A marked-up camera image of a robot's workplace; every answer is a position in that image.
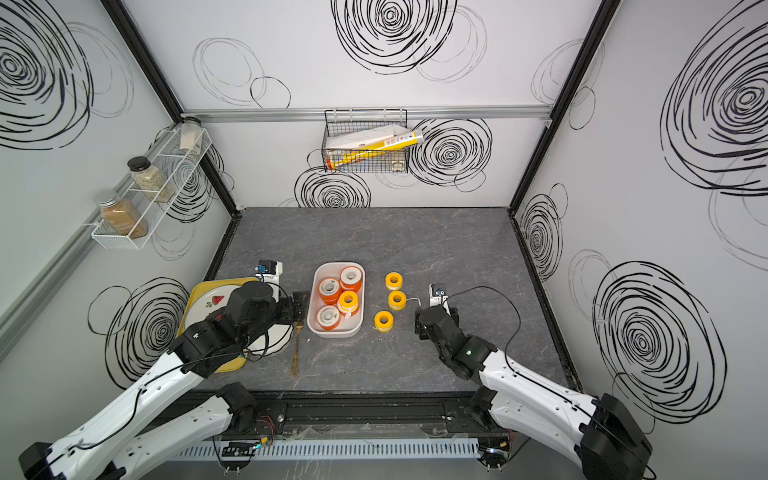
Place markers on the white plastic storage box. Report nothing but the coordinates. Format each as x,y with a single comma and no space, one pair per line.
349,325

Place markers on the watermelon pattern white plate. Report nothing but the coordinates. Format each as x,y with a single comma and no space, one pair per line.
210,300

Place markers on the yellow sealing tape roll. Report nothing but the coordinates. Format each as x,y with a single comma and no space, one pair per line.
394,281
398,300
384,321
348,303

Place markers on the yellow plastic tray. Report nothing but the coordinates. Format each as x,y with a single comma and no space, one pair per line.
195,300

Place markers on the orange sealing tape roll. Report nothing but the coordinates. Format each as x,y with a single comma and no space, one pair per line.
328,317
329,291
351,279

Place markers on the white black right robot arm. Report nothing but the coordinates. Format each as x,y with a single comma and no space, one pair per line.
528,390

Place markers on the black wire wall basket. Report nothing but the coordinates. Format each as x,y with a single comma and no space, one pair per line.
339,127

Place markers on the light spice jar black lid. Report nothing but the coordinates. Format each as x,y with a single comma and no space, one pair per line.
150,180

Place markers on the white scalloped small dish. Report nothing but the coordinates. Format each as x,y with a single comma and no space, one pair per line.
273,341

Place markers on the white wire spice rack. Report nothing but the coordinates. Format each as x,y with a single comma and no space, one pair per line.
172,224

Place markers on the white paper package in basket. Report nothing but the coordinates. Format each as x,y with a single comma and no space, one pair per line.
363,138

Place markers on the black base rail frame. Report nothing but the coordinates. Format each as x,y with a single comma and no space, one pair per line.
457,414

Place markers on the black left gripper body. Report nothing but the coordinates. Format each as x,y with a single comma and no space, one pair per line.
284,312

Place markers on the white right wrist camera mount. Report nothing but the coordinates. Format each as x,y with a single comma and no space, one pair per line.
438,295

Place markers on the white spice jar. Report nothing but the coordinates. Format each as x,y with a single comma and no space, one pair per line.
191,135

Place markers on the gold fork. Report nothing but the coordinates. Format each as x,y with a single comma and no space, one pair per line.
295,365

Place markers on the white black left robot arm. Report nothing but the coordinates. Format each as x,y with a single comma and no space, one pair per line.
118,443

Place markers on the white slotted cable duct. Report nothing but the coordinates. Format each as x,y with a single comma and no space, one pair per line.
350,449

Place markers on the brown spice jar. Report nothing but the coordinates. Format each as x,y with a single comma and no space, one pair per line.
121,215

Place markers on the yellow foil wrap box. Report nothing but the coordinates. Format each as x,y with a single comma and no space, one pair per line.
389,155

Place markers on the black aluminium corner post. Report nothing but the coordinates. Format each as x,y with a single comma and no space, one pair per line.
129,32

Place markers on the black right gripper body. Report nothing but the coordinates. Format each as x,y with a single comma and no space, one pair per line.
421,332

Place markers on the silver wall rail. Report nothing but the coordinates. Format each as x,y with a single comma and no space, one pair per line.
252,115

